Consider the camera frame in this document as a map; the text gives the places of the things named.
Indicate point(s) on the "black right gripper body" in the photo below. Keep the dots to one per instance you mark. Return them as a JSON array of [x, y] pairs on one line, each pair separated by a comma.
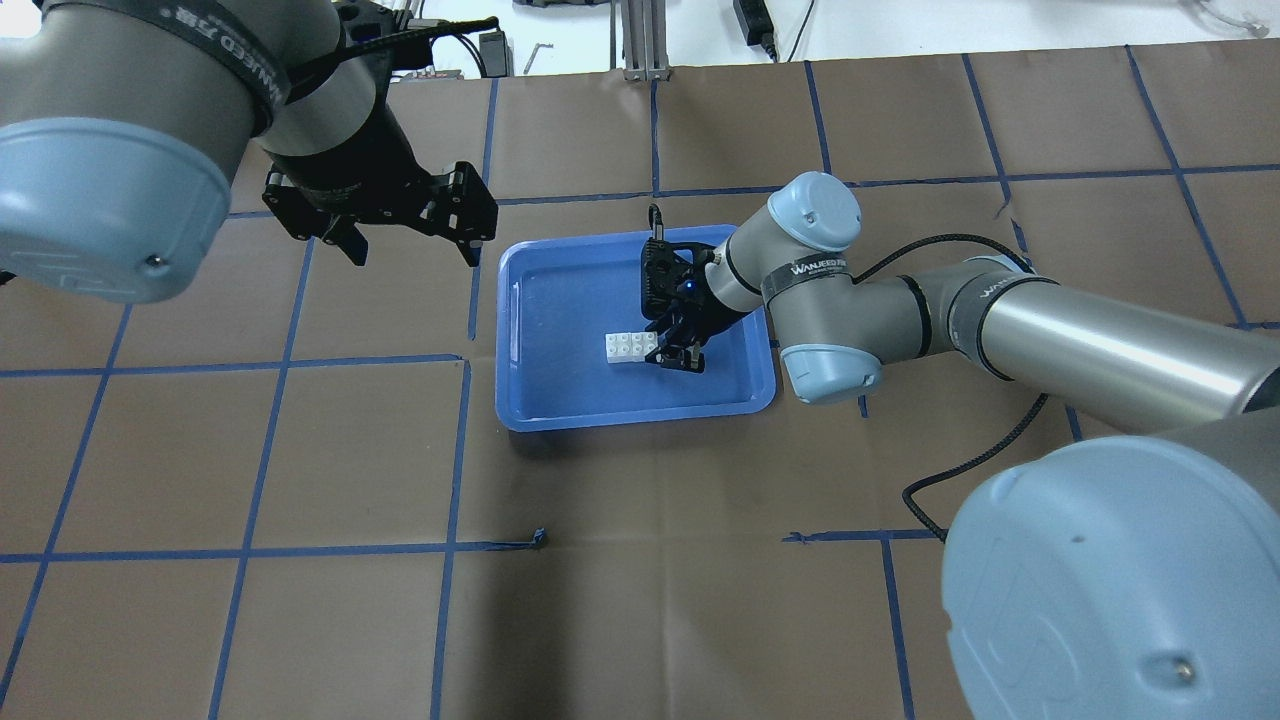
[[698, 312]]

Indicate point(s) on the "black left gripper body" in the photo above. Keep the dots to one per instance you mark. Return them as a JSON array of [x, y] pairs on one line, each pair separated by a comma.
[[358, 183]]

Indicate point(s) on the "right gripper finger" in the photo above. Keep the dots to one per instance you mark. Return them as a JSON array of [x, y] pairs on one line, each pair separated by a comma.
[[674, 340], [697, 361]]

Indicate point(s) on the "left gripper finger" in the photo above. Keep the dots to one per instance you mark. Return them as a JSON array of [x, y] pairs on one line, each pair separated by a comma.
[[340, 230], [469, 212]]

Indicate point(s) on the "white block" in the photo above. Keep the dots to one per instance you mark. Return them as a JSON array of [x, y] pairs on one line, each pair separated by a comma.
[[620, 348], [641, 344]]

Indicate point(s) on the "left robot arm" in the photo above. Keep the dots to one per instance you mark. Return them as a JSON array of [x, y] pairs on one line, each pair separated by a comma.
[[125, 123]]

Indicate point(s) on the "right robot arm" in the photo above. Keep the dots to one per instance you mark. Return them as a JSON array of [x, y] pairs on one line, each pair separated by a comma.
[[1114, 554]]

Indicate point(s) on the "blue plastic tray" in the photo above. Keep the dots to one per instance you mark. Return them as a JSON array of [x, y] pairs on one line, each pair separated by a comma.
[[557, 301]]

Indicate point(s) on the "black power adapter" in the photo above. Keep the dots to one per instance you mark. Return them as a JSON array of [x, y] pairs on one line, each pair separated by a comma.
[[755, 23]]

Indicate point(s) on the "aluminium frame post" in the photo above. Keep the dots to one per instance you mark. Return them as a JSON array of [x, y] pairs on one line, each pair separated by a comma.
[[643, 40]]

